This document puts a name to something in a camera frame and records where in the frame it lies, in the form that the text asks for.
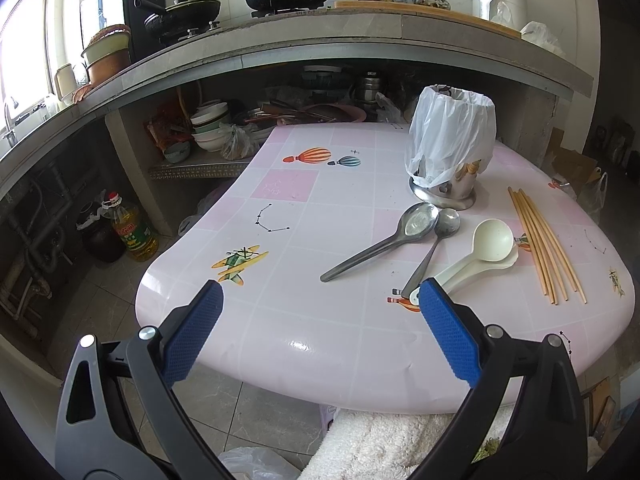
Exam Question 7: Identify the small steel spoon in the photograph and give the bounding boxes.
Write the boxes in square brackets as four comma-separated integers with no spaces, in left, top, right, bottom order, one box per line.
[400,208,461,299]

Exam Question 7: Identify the large steel spoon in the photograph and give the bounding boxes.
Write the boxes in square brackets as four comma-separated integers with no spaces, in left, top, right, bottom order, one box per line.
[320,203,440,283]

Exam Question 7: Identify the cooking oil bottle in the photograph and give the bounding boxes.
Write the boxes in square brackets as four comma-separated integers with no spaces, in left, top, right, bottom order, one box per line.
[101,192,158,262]

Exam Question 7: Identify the white fluffy towel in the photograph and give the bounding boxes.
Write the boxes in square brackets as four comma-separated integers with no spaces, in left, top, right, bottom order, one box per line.
[299,406,516,480]

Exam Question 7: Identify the floor plastic bags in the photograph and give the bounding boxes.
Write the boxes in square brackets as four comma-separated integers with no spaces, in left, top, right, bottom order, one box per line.
[577,172,608,224]

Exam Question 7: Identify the steel utensil holder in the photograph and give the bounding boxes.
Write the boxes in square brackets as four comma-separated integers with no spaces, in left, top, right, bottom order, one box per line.
[409,159,483,211]

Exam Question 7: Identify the pink tablecloth table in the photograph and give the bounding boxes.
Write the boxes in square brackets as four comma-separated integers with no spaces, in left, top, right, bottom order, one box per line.
[136,124,635,414]

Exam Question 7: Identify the cardboard box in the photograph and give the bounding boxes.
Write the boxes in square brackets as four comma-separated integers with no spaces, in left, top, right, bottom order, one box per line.
[541,128,601,200]

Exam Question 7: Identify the stack of bowls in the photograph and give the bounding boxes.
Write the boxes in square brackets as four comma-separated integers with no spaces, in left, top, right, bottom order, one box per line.
[190,100,231,153]

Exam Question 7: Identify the white plastic bag liner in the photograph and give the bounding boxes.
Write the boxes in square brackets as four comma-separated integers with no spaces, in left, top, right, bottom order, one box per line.
[405,84,497,188]

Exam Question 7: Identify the enamel basin stack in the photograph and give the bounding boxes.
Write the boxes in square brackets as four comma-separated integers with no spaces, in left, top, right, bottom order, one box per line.
[81,24,131,86]

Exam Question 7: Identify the gas stove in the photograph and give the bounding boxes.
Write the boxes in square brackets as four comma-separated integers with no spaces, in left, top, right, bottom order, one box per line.
[148,21,220,47]

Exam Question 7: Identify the black frying pan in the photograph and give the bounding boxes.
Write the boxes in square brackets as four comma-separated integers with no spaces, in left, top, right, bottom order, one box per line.
[134,0,221,38]

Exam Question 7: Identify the white plastic bag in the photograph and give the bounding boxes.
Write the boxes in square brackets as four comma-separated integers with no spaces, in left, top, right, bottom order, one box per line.
[521,21,566,58]

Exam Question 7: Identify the wooden cutting board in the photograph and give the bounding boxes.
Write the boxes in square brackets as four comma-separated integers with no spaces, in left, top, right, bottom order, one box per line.
[333,0,522,39]

